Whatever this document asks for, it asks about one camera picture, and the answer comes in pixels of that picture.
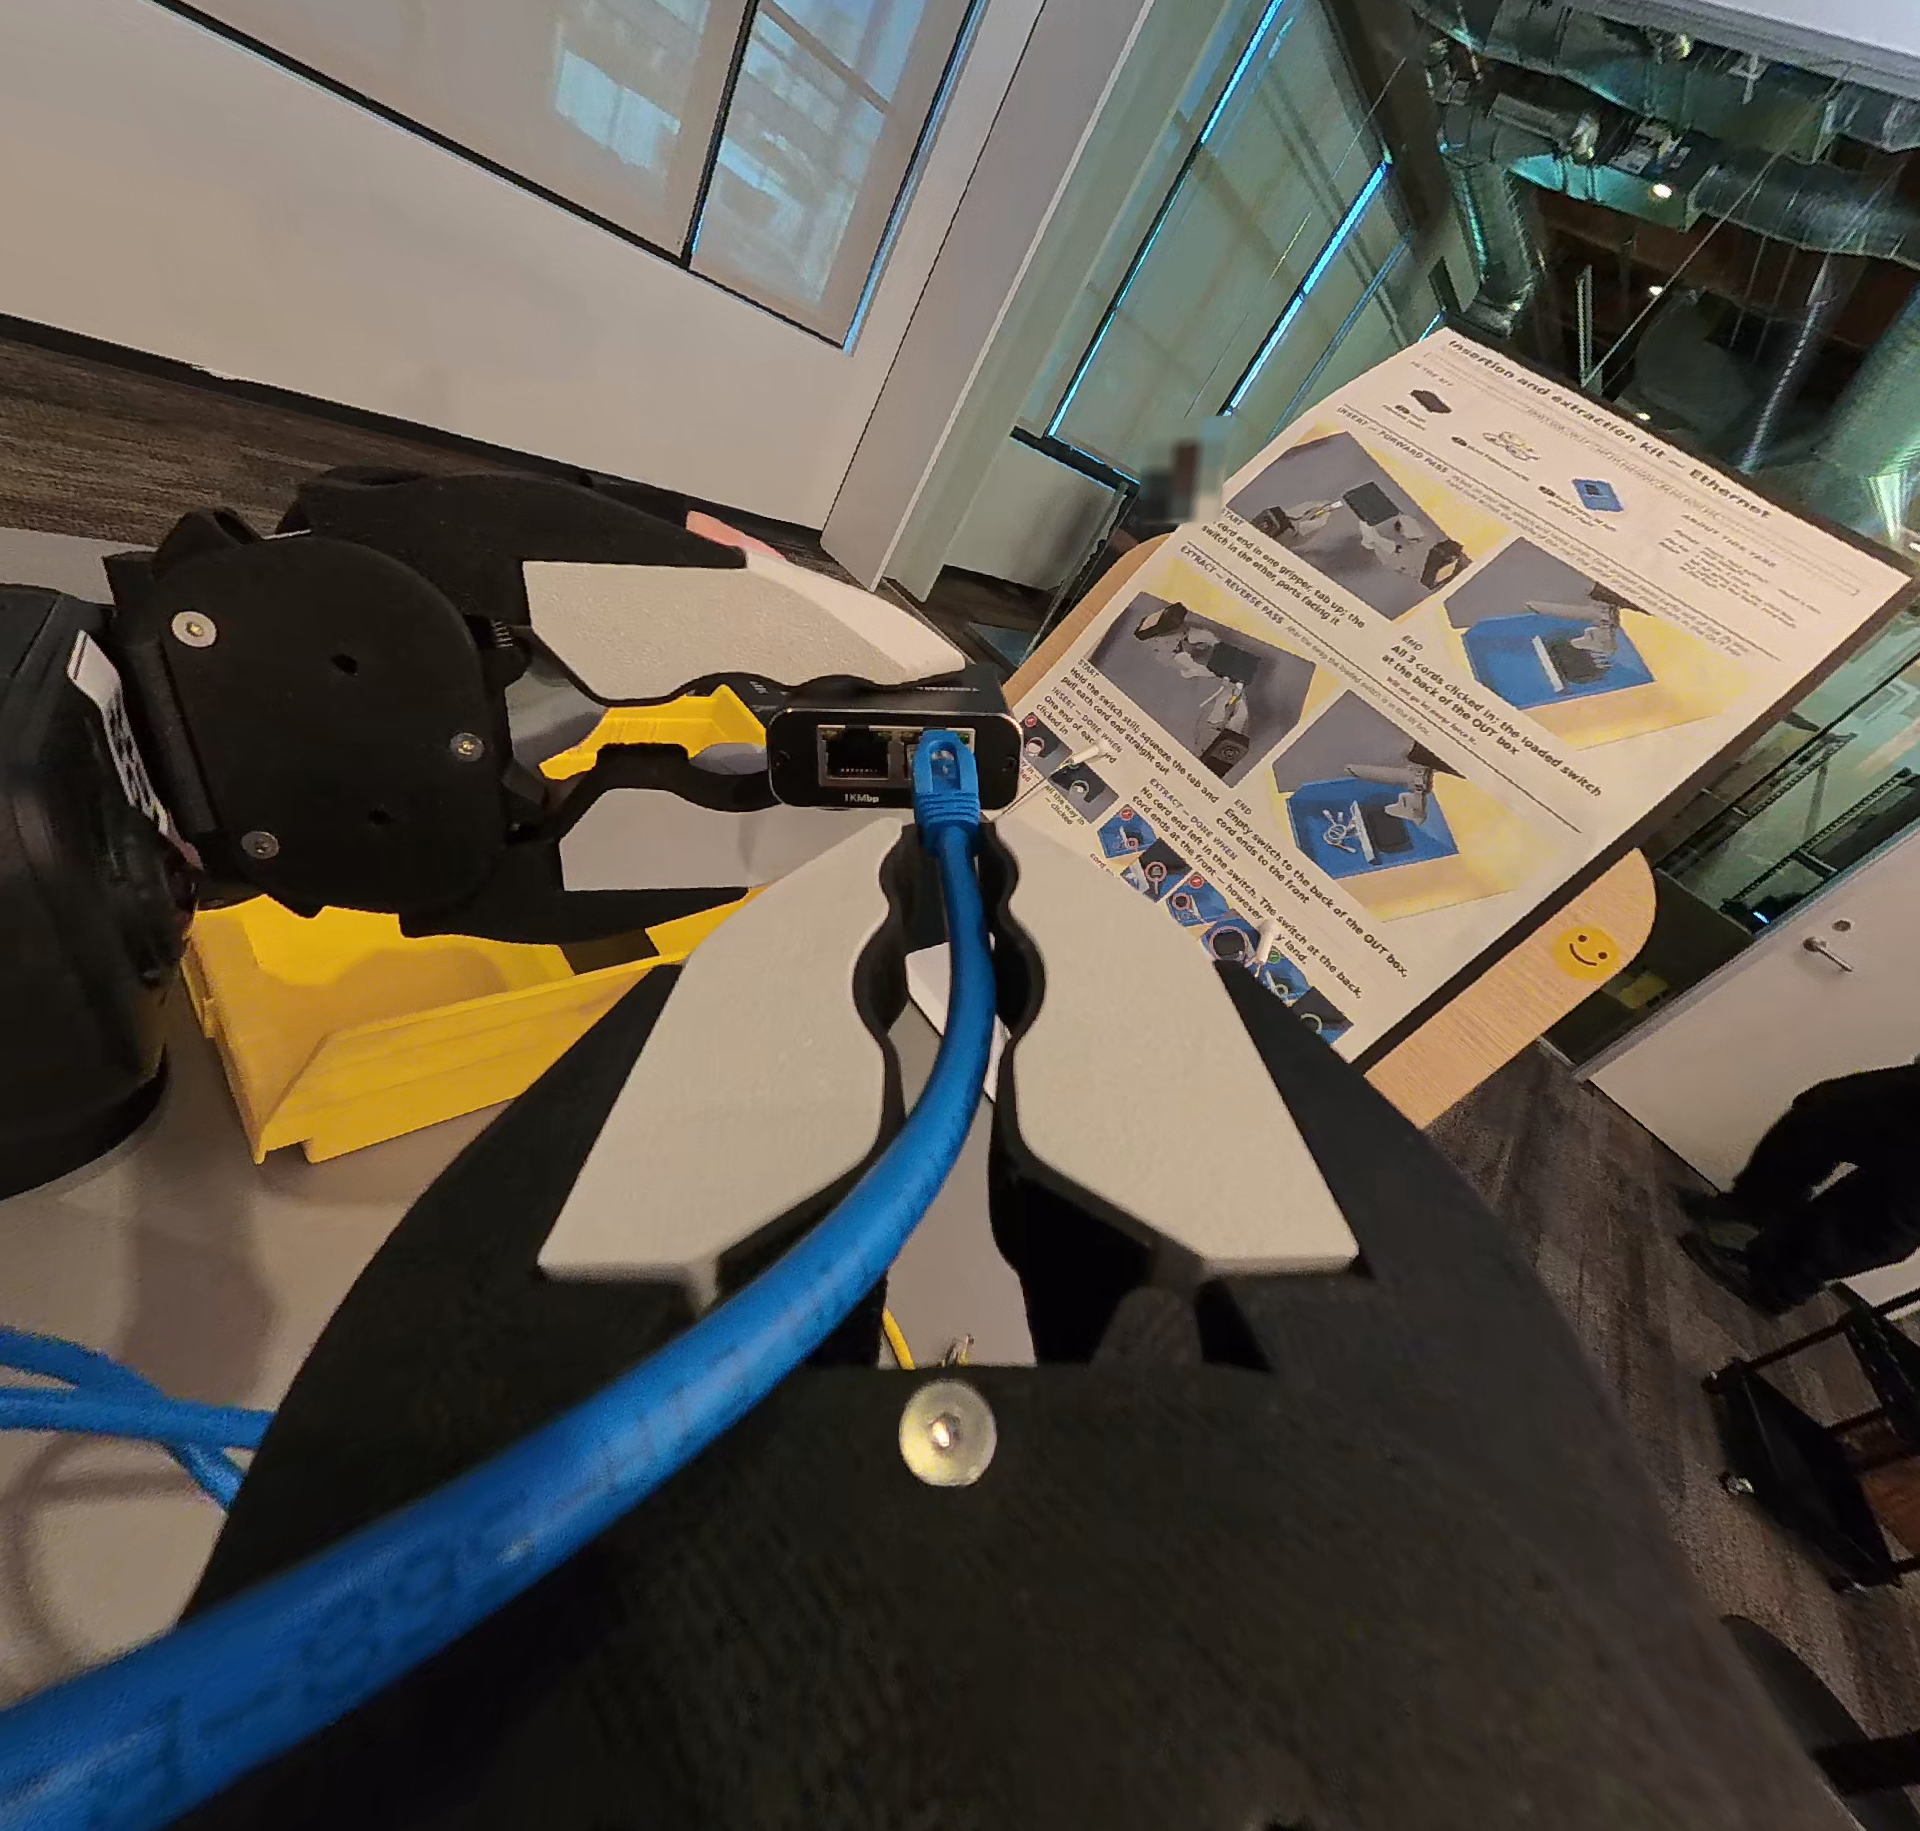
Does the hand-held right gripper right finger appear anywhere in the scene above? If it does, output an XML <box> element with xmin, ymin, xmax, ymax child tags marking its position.
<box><xmin>987</xmin><ymin>818</ymin><xmax>1364</xmax><ymax>1283</ymax></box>

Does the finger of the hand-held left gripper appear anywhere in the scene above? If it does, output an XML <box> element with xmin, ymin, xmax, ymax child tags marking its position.
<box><xmin>519</xmin><ymin>556</ymin><xmax>970</xmax><ymax>736</ymax></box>
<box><xmin>536</xmin><ymin>764</ymin><xmax>877</xmax><ymax>897</ymax></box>

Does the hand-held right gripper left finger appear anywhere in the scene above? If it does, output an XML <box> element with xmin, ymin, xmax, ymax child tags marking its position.
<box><xmin>534</xmin><ymin>816</ymin><xmax>921</xmax><ymax>1287</ymax></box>

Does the black ethernet switch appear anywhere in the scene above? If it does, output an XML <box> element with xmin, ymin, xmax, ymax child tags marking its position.
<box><xmin>764</xmin><ymin>666</ymin><xmax>1026</xmax><ymax>818</ymax></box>

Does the yellow plastic bin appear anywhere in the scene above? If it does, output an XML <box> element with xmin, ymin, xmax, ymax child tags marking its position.
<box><xmin>181</xmin><ymin>684</ymin><xmax>768</xmax><ymax>1165</ymax></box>

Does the blue ethernet cable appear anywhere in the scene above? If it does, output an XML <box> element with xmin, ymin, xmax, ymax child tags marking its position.
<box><xmin>0</xmin><ymin>728</ymin><xmax>1004</xmax><ymax>1831</ymax></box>

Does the wooden poster board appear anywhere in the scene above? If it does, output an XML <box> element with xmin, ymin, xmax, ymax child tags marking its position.
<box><xmin>1003</xmin><ymin>534</ymin><xmax>1660</xmax><ymax>1135</ymax></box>

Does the black round object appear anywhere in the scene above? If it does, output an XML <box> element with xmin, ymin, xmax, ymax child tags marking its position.
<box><xmin>0</xmin><ymin>871</ymin><xmax>171</xmax><ymax>1203</ymax></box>

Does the glass window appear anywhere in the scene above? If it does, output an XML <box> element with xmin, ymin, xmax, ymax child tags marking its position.
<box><xmin>0</xmin><ymin>0</ymin><xmax>1008</xmax><ymax>352</ymax></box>

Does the printed instruction poster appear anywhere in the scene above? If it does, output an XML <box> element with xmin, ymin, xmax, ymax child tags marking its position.
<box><xmin>1003</xmin><ymin>324</ymin><xmax>1914</xmax><ymax>1067</ymax></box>

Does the white door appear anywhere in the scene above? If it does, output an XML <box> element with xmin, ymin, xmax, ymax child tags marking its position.
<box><xmin>1583</xmin><ymin>871</ymin><xmax>1920</xmax><ymax>1113</ymax></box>

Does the black wire cart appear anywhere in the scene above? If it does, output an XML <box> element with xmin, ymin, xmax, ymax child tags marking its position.
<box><xmin>1710</xmin><ymin>1283</ymin><xmax>1920</xmax><ymax>1593</ymax></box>

